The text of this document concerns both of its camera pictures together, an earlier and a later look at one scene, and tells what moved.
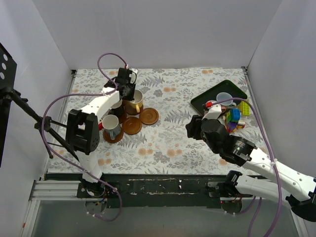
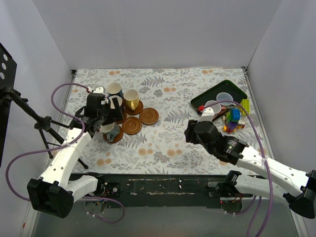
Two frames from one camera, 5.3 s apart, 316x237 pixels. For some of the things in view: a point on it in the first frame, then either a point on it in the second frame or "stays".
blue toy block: [236, 114] stays
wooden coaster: [148, 116] stays
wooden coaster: [132, 125] stays
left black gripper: [127, 91] -> [114, 108]
